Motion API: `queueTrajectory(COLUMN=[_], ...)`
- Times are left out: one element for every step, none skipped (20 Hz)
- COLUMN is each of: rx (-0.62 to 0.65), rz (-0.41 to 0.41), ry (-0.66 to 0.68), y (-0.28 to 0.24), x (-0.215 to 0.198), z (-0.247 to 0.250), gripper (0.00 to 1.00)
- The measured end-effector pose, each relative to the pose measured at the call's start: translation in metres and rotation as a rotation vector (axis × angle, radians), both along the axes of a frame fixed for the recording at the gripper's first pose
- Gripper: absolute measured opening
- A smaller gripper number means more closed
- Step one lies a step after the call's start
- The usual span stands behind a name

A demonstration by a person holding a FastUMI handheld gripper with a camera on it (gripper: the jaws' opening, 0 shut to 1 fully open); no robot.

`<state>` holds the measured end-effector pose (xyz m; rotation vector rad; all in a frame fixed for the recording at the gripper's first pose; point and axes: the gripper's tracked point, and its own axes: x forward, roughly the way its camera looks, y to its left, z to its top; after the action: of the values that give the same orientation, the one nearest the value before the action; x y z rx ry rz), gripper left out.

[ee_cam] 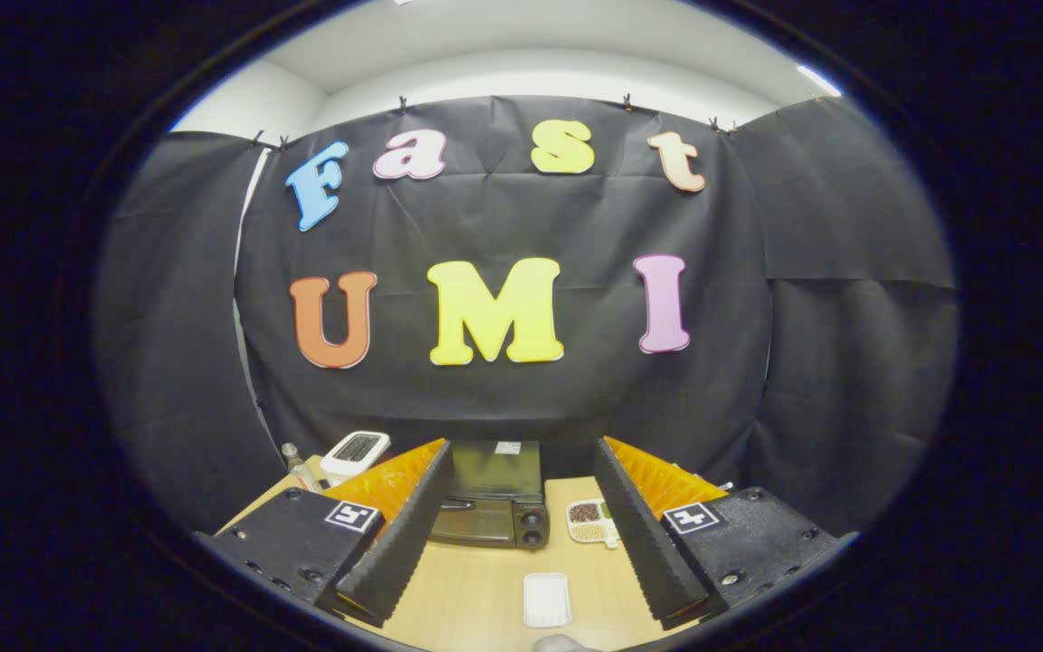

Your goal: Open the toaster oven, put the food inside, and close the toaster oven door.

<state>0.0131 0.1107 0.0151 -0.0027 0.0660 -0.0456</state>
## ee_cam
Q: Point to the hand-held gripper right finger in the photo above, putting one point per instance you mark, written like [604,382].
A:
[644,534]

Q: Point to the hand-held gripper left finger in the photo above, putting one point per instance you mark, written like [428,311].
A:
[408,534]

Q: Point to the black toaster oven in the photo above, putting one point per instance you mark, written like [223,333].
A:
[485,521]

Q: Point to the white pop-up toaster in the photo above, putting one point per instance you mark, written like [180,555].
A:
[354,445]

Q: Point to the white divided dish with grains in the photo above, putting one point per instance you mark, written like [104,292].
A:
[587,516]

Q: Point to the white rectangular tray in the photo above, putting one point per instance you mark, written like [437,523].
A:
[547,599]

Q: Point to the clear bottle with orange label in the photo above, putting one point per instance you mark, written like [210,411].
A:
[298,471]

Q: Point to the ceiling light panel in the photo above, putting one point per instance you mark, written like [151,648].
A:
[820,81]

